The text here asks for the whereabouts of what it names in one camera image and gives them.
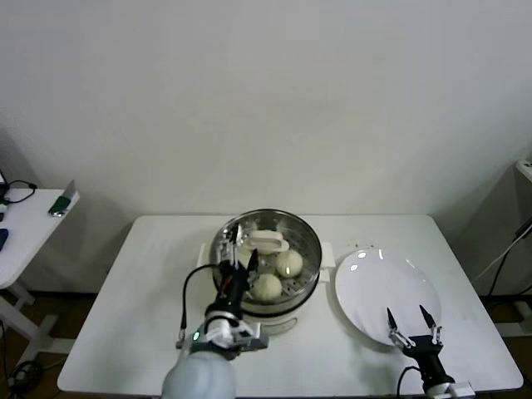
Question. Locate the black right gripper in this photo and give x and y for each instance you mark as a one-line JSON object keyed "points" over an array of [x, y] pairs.
{"points": [[426, 353]]}

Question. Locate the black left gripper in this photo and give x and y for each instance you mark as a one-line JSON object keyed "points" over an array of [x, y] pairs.
{"points": [[234, 287]]}

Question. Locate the round glass pot lid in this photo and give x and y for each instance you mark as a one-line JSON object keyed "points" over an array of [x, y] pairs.
{"points": [[270, 241]]}

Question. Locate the white steamed baozi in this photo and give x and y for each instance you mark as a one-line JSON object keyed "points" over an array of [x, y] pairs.
{"points": [[289, 264], [268, 289]]}

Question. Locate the perforated steel steamer basket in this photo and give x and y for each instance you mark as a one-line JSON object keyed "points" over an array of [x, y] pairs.
{"points": [[291, 305]]}

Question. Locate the round white plate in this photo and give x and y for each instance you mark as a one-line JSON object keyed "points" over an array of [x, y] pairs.
{"points": [[374, 291]]}

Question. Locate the white electric cooking pot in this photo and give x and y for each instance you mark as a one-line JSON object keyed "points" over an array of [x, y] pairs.
{"points": [[282, 324]]}

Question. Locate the white side table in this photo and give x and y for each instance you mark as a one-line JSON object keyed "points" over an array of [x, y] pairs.
{"points": [[29, 232]]}

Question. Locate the dark blue flat object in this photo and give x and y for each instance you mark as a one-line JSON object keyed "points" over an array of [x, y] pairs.
{"points": [[3, 239]]}

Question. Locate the dark device with screen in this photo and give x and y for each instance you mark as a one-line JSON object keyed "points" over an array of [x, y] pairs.
{"points": [[2, 178]]}

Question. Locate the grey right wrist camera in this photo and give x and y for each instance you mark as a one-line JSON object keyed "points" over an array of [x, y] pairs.
{"points": [[457, 390]]}

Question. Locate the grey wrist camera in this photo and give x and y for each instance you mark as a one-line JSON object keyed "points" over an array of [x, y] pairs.
{"points": [[251, 337], [457, 390]]}

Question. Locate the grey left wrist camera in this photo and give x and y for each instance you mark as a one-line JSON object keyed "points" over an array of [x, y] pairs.
{"points": [[251, 337]]}

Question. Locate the white metal floor frame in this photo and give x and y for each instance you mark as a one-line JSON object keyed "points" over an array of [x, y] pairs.
{"points": [[515, 328]]}

